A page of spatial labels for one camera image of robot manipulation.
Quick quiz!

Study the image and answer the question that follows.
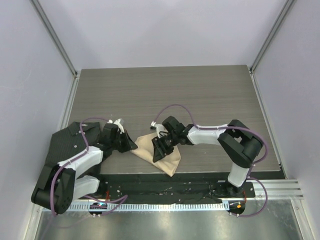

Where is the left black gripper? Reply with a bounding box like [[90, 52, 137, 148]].
[[110, 129, 137, 154]]

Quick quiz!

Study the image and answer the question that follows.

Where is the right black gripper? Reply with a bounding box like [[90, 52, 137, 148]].
[[152, 132, 179, 163]]

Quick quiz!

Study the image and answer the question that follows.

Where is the beige cloth napkin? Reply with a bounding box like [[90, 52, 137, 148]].
[[131, 133, 181, 177]]

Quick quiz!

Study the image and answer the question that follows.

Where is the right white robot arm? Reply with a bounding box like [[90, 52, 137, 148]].
[[150, 116, 265, 198]]

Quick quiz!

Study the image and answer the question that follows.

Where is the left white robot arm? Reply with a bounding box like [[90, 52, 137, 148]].
[[31, 118, 137, 215]]

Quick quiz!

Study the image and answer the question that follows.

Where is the dark striped button shirt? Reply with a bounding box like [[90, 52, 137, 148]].
[[44, 121, 101, 171]]

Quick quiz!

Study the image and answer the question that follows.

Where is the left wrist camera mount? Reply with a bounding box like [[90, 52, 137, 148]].
[[107, 118, 125, 134]]

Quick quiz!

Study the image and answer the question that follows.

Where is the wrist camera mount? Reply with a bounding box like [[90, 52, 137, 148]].
[[107, 118, 125, 134], [150, 121, 168, 138]]

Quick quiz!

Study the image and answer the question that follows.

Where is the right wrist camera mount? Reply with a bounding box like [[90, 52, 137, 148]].
[[150, 121, 168, 138]]

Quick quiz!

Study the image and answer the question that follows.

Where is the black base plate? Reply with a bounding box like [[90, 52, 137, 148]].
[[97, 172, 256, 205]]

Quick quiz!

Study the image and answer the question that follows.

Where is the white slotted cable duct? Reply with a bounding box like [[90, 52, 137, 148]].
[[68, 201, 230, 212]]

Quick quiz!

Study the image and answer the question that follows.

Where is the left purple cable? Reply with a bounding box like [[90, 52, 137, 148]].
[[49, 116, 129, 217]]

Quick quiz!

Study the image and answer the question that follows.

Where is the purple cable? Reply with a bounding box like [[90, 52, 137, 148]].
[[49, 116, 129, 217], [154, 104, 270, 218]]

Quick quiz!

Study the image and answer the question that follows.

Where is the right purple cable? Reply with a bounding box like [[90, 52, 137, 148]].
[[154, 104, 270, 218]]

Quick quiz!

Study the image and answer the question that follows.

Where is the aluminium front rail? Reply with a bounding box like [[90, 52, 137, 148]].
[[249, 178, 305, 201]]

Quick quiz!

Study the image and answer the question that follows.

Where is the left aluminium frame post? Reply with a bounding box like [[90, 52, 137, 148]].
[[29, 0, 78, 77]]

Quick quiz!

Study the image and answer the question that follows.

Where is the aluminium frame post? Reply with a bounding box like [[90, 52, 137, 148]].
[[249, 0, 297, 74], [29, 0, 78, 77]]

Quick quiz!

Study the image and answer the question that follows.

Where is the right aluminium frame post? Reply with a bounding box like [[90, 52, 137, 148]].
[[249, 0, 297, 74]]

